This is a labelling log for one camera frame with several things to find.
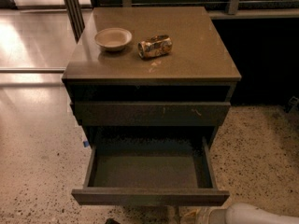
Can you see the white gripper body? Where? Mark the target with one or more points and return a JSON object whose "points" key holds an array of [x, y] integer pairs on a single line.
{"points": [[216, 216]]}

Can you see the grey drawer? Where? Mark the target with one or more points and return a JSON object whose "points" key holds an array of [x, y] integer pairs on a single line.
{"points": [[169, 172], [150, 113]]}

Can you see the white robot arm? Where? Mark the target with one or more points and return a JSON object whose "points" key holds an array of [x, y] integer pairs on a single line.
{"points": [[236, 213]]}

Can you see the dark grey drawer cabinet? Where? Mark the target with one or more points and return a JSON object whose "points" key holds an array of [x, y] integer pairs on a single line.
{"points": [[197, 69]]}

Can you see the black object on floor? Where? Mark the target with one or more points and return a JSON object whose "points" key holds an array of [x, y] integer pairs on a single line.
{"points": [[111, 221]]}

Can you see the blue tape piece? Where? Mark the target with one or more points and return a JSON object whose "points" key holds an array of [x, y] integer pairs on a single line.
{"points": [[86, 143]]}

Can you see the crushed gold soda can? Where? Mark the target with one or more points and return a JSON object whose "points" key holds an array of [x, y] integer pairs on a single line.
{"points": [[156, 46]]}

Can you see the beige paper bowl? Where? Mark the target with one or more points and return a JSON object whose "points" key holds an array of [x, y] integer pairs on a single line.
{"points": [[113, 39]]}

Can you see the dark pillar post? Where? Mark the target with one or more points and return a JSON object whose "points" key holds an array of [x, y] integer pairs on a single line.
{"points": [[75, 17]]}

